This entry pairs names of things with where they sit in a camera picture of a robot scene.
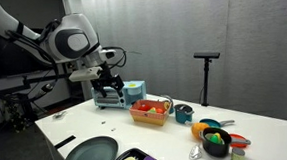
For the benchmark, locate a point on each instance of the brown woven toy box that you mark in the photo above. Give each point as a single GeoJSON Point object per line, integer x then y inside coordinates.
{"type": "Point", "coordinates": [149, 118]}

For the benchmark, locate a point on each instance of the black cooking pot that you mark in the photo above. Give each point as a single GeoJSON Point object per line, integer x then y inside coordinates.
{"type": "Point", "coordinates": [216, 149]}

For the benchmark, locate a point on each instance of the tiny dark screw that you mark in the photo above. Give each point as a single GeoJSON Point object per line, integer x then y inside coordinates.
{"type": "Point", "coordinates": [103, 122]}

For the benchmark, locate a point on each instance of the small metal can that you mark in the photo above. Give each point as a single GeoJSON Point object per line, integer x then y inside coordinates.
{"type": "Point", "coordinates": [237, 156]}

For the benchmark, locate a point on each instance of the teal toy pot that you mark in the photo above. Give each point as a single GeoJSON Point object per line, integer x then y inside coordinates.
{"type": "Point", "coordinates": [183, 115]}

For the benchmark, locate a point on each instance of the green and yellow toy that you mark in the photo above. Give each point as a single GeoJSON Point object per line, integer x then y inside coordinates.
{"type": "Point", "coordinates": [215, 138]}

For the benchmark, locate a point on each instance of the red toy tomato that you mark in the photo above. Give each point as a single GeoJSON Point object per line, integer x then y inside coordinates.
{"type": "Point", "coordinates": [143, 107]}

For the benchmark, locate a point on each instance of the green toy vegetable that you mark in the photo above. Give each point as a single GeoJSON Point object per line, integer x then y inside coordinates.
{"type": "Point", "coordinates": [152, 110]}

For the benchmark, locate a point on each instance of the orange plush toy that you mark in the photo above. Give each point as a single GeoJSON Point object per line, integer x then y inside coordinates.
{"type": "Point", "coordinates": [198, 130]}

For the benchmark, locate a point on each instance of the yellow toy fruit slice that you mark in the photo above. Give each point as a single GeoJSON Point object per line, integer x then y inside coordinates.
{"type": "Point", "coordinates": [166, 106]}

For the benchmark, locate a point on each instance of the teal toy kettle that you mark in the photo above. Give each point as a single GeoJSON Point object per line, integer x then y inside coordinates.
{"type": "Point", "coordinates": [171, 109]}

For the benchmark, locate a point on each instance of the dark green round plate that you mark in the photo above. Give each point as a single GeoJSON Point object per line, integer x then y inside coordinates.
{"type": "Point", "coordinates": [91, 156]}

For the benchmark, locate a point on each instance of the black flat strip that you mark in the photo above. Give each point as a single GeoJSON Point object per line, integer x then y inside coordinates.
{"type": "Point", "coordinates": [65, 142]}

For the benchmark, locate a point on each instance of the black monitor screen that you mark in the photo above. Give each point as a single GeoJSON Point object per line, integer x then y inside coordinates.
{"type": "Point", "coordinates": [2, 62]}

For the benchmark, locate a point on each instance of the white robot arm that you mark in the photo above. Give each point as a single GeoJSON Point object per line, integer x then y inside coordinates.
{"type": "Point", "coordinates": [71, 41]}

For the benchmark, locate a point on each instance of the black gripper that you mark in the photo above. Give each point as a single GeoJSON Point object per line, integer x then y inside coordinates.
{"type": "Point", "coordinates": [109, 77]}

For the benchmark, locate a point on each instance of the black rectangular tray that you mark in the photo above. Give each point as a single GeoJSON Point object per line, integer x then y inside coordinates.
{"type": "Point", "coordinates": [134, 153]}

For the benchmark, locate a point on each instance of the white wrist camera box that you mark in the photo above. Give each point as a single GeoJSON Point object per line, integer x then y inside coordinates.
{"type": "Point", "coordinates": [84, 74]}

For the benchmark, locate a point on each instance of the small silver clip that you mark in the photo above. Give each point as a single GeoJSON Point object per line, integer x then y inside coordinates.
{"type": "Point", "coordinates": [58, 114]}

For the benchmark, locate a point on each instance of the blue toy toaster oven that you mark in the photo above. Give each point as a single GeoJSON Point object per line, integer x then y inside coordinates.
{"type": "Point", "coordinates": [134, 90]}

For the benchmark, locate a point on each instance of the black camera on stand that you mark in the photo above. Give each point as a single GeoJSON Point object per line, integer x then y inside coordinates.
{"type": "Point", "coordinates": [205, 72]}

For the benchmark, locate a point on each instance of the small green plant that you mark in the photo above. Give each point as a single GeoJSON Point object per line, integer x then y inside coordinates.
{"type": "Point", "coordinates": [15, 114]}

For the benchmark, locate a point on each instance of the orange red toy fruit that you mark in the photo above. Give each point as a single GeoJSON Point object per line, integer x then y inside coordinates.
{"type": "Point", "coordinates": [159, 111]}

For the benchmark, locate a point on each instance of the black metal rack frame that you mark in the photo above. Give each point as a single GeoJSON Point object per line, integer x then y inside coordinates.
{"type": "Point", "coordinates": [13, 88]}

